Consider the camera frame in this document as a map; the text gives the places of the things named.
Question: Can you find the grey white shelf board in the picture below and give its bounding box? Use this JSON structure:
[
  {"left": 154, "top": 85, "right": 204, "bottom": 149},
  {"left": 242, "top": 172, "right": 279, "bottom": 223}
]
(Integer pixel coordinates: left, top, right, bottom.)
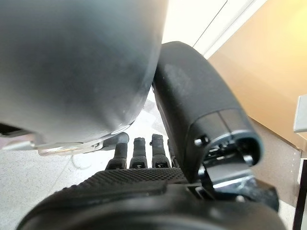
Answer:
[{"left": 294, "top": 94, "right": 307, "bottom": 134}]

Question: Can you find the beige wooden cabinet panel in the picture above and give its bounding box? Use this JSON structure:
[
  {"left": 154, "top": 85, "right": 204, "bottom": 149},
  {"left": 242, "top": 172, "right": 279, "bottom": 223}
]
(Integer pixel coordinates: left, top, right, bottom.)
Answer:
[{"left": 206, "top": 0, "right": 307, "bottom": 149}]

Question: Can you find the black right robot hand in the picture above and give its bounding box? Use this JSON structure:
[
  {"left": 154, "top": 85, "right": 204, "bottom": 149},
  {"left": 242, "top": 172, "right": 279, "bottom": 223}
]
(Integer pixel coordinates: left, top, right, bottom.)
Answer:
[{"left": 16, "top": 41, "right": 286, "bottom": 230}]

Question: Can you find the grey rounded container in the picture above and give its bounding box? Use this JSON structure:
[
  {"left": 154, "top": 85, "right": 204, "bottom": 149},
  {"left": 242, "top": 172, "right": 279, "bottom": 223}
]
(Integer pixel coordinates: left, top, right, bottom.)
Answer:
[{"left": 0, "top": 0, "right": 168, "bottom": 156}]

